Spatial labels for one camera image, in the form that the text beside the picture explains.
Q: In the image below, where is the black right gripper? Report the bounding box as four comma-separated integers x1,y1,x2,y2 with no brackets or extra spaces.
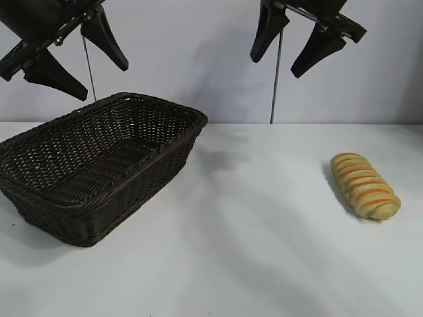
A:
249,0,368,79

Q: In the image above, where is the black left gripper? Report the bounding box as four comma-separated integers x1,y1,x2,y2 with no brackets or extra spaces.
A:
0,0,130,102

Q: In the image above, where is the dark brown woven basket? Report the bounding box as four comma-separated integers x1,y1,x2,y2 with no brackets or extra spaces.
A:
0,91,209,248

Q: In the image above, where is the long striped bread loaf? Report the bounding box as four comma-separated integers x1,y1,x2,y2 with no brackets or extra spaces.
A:
329,152,402,221

